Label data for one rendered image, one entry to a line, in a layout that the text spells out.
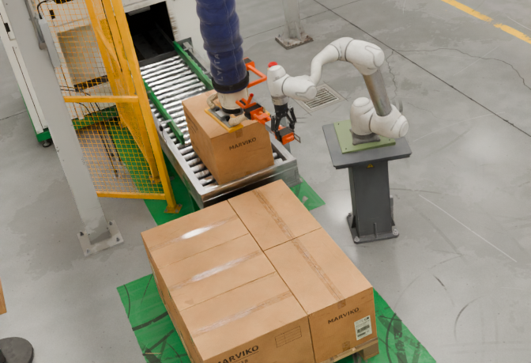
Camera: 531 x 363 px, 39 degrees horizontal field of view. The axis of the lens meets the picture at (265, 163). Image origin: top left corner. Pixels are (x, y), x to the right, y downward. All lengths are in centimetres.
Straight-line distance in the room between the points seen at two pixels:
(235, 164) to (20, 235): 199
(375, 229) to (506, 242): 87
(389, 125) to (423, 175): 128
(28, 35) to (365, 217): 249
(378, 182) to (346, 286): 106
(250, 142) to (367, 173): 79
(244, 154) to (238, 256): 80
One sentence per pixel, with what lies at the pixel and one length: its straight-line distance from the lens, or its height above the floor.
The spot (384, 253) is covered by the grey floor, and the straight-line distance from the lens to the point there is 515.
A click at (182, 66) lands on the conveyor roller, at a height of 53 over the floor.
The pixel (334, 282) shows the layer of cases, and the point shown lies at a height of 54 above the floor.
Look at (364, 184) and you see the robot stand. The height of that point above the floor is 47.
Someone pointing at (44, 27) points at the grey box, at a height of 174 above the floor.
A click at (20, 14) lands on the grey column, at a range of 487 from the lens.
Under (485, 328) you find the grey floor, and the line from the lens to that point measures 468.
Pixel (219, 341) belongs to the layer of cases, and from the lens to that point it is 400.
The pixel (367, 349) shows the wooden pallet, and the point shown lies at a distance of 446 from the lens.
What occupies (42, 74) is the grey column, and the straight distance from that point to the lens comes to 502.
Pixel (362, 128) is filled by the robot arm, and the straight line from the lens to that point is 476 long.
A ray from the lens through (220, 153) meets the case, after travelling 486.
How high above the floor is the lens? 345
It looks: 34 degrees down
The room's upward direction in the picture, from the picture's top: 10 degrees counter-clockwise
